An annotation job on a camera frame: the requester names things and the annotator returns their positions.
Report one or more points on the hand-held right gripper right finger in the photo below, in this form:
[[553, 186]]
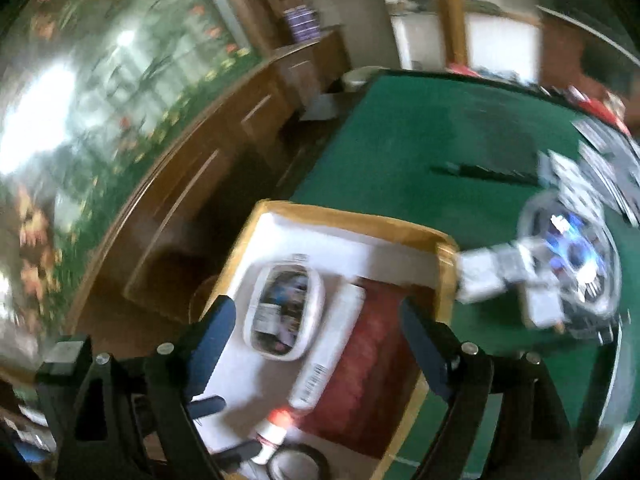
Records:
[[425, 355]]

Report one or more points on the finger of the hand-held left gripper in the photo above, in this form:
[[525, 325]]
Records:
[[209, 406], [240, 451]]

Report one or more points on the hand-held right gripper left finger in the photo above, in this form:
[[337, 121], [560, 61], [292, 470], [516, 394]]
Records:
[[217, 342]]

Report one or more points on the white bottle with red cap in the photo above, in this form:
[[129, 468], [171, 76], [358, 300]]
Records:
[[270, 435]]

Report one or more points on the red pouch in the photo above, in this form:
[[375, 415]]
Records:
[[365, 385]]

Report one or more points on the clear lidded plastic container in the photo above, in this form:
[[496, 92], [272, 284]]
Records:
[[285, 310]]

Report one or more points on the black tape roll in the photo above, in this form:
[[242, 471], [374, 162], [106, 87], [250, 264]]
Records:
[[318, 456]]

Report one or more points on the small white blue carton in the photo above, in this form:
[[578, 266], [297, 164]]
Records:
[[480, 275]]

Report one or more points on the yellow cardboard box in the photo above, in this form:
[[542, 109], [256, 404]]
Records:
[[350, 220]]

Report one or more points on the round table control panel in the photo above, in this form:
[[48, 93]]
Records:
[[590, 260]]

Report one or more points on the wooden cabinet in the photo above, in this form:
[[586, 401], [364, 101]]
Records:
[[225, 125]]

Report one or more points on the pile of playing cards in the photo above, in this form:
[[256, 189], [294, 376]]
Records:
[[600, 170]]

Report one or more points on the white bin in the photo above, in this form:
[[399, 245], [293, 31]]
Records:
[[356, 80]]

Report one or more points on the stack of purple cans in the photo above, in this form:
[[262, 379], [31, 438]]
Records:
[[301, 22]]

